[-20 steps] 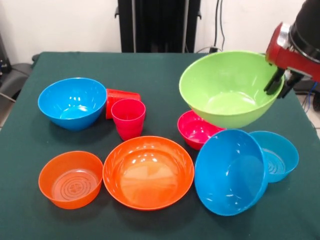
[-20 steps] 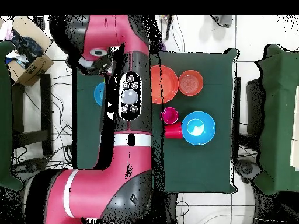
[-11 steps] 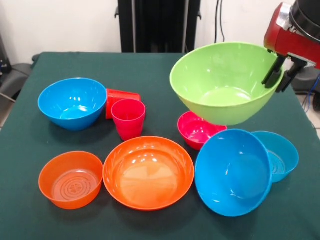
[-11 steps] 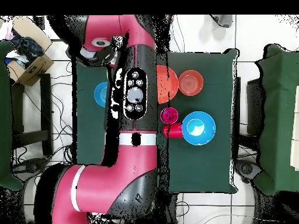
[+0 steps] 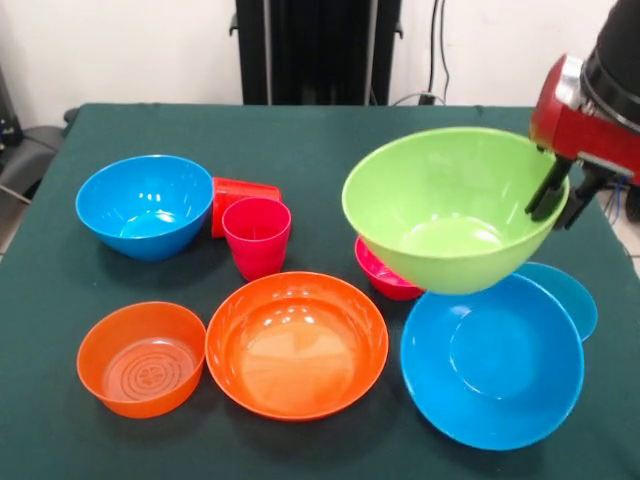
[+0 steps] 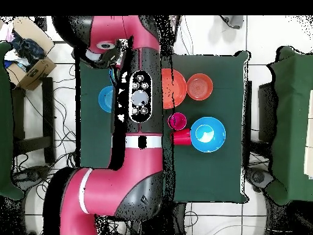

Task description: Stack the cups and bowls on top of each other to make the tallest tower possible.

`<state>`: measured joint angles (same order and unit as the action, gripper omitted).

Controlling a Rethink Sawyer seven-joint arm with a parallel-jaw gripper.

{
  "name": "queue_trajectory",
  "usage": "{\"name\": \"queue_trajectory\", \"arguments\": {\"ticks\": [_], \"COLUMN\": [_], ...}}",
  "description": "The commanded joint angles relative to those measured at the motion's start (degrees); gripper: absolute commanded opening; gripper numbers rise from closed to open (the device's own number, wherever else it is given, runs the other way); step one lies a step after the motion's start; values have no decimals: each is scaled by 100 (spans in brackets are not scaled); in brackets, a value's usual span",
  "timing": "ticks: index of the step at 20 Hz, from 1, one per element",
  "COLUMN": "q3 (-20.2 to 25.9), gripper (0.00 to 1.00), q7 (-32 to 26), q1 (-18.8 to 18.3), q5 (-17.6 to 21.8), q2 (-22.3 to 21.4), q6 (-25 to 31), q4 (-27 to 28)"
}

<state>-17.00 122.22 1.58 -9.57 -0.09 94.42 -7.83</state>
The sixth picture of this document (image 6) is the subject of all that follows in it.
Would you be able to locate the red plastic cup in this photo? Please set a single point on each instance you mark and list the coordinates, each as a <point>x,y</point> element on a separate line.
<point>182,137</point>

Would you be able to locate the dark green tablecloth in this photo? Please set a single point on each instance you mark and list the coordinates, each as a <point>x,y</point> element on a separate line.
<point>207,171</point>

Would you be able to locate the green cloth covered table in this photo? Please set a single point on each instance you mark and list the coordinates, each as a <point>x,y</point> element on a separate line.
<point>6,122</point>
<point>291,122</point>

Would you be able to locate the pink plastic cup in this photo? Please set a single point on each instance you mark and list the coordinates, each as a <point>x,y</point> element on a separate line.
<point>179,122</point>

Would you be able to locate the small blue flat-bottomed bowl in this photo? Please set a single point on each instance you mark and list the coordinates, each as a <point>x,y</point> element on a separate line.
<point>106,99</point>

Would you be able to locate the small orange flat-bottomed bowl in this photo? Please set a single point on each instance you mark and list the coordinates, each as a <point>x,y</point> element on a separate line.
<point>199,87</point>

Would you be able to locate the black stand base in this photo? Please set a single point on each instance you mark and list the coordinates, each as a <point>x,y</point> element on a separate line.
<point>259,177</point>
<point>31,175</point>

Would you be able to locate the cardboard box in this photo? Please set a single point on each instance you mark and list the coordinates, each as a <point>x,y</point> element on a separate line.
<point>38,73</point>

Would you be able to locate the beige board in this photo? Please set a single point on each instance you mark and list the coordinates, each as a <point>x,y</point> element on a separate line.
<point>309,134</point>

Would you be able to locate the dark clothes bundle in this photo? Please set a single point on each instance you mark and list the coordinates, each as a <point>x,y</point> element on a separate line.
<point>30,50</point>

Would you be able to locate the black metal table frame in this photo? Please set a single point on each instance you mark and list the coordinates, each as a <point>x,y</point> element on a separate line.
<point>177,29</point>

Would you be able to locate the large orange plastic bowl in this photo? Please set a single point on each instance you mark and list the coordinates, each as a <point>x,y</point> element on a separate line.
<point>179,88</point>

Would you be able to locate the black bench frame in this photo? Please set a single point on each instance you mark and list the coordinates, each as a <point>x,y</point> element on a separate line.
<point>47,110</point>

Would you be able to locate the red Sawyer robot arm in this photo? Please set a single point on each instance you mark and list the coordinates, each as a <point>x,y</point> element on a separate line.
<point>110,183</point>

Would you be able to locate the black box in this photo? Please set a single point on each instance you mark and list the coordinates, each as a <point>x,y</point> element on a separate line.
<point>40,23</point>

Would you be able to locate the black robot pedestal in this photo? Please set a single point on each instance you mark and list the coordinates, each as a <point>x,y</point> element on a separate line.
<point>178,217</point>

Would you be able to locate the large blue plastic bowl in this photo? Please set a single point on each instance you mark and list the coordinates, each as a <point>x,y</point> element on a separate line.
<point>215,134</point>

